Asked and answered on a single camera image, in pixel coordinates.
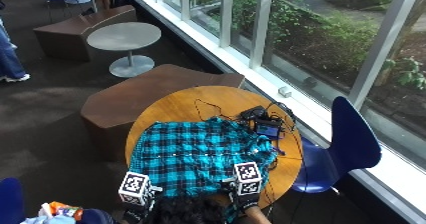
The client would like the pale blue cloth bundle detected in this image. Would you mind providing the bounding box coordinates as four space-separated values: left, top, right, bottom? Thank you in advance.
19 213 78 224

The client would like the teal plaid shirt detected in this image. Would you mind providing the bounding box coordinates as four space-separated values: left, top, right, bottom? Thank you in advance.
128 116 280 224

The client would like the white marker cube glove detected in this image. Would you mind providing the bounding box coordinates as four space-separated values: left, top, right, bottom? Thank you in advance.
232 161 264 197
117 171 153 207

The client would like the blue plastic chair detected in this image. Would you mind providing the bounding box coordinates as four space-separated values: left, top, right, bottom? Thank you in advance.
291 95 384 195

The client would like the small white sill block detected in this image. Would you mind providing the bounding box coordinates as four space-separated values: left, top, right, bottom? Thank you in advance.
277 86 293 99

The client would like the black box device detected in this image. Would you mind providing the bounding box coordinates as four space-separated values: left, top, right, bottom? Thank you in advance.
240 105 268 121

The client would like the grey round pedestal table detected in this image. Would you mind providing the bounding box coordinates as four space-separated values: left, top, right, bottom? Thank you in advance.
86 21 163 79

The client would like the white marker cube left glove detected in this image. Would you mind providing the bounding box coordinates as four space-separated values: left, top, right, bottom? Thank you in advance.
117 171 153 207

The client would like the person's left hand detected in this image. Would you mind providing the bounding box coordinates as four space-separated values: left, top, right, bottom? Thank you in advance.
123 201 156 224

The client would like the orange snack packet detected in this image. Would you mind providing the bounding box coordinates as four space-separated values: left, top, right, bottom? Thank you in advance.
47 201 86 222

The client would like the white marker cube right glove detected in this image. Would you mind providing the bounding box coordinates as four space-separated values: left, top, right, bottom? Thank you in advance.
232 161 264 197

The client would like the small brown bench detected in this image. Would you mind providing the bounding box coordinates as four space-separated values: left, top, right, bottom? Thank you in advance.
32 4 139 63

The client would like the large brown bench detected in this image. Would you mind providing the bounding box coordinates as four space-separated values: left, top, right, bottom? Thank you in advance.
80 63 247 162

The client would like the thin black cable loop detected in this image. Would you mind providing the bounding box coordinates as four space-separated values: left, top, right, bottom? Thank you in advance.
193 98 235 122

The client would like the small dark sill object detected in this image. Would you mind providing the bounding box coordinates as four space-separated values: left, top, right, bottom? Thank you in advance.
303 76 320 88

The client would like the dark blue seat back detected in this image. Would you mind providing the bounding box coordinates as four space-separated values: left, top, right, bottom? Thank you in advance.
0 177 27 224

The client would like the black cable bundle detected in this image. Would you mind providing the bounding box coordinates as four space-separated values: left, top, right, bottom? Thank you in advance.
265 101 306 198

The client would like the black device with blue screen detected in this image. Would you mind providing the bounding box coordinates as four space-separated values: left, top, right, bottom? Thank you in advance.
253 118 285 140

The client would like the person's right hand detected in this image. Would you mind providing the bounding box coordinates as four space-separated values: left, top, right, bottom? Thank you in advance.
220 178 264 214

